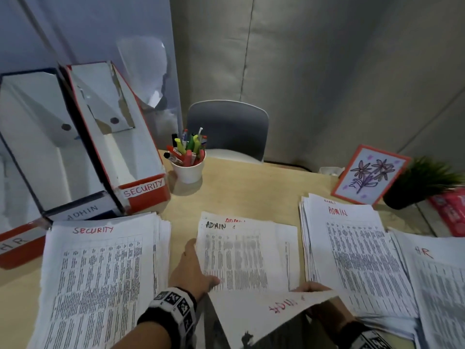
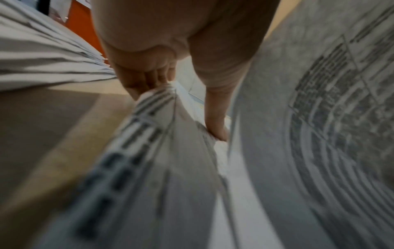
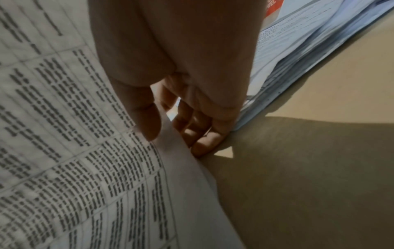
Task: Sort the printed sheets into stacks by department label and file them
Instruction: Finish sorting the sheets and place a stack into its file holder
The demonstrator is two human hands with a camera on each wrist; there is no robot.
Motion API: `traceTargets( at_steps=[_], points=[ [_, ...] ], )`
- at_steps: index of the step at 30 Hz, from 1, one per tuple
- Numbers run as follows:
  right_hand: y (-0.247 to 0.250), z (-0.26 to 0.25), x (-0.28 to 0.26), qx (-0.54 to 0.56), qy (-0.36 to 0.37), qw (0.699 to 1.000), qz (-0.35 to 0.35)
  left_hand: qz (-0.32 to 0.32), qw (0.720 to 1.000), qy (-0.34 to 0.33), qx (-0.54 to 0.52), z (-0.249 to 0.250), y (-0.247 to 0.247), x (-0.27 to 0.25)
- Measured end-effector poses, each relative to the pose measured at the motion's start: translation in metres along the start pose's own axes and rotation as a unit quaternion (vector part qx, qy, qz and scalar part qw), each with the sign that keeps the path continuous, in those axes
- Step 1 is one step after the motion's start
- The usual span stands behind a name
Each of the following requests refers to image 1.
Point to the grey chair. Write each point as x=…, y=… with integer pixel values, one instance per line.
x=229, y=127

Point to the person's left hand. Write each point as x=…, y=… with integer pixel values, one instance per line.
x=190, y=276

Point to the HR paper pile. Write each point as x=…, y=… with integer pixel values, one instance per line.
x=439, y=287

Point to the person's left forearm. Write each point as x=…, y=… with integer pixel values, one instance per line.
x=149, y=338

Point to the white pen cup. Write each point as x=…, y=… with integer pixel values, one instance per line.
x=189, y=172

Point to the black admin file box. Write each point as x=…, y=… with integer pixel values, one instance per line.
x=40, y=159

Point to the orange framed flower drawing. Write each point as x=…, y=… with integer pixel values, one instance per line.
x=370, y=174

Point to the small white container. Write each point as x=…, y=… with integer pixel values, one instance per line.
x=330, y=171

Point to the security paper pile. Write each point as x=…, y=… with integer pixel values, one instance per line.
x=98, y=279

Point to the bunch of coloured markers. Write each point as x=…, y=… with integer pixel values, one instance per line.
x=185, y=149

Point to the unsorted paper pile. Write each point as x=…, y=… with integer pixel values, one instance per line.
x=247, y=258

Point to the black left wristband with markers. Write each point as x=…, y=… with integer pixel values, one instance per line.
x=170, y=308

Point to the red white paper towel pack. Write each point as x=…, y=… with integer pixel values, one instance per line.
x=452, y=214

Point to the admin paper pile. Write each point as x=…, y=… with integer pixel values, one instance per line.
x=356, y=258

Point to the green plant in black pot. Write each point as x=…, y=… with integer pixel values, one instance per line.
x=399, y=199

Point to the person's right hand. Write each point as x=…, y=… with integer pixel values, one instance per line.
x=334, y=310

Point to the paper sheet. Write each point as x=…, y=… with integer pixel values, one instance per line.
x=254, y=316

